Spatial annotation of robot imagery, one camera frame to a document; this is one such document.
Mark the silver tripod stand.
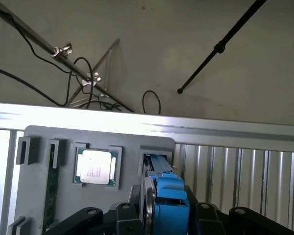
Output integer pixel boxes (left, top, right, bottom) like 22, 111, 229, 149
0, 0, 137, 113

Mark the black tripod leg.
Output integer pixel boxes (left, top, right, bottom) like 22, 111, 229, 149
177, 0, 269, 95

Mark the silver CPU chip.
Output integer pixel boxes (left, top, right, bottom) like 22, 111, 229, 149
73, 147, 118, 186

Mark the grey plastic parts rack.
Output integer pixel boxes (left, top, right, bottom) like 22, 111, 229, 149
7, 124, 176, 235

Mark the green RAM stick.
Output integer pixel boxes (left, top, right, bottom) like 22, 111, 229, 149
42, 144, 60, 232

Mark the silver pole clamp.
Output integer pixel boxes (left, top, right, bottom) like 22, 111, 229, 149
80, 72, 101, 87
50, 43, 74, 59

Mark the looped black floor cable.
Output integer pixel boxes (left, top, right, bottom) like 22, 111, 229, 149
141, 90, 162, 115

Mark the silver metal stand leg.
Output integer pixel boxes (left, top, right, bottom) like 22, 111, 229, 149
65, 38, 121, 108

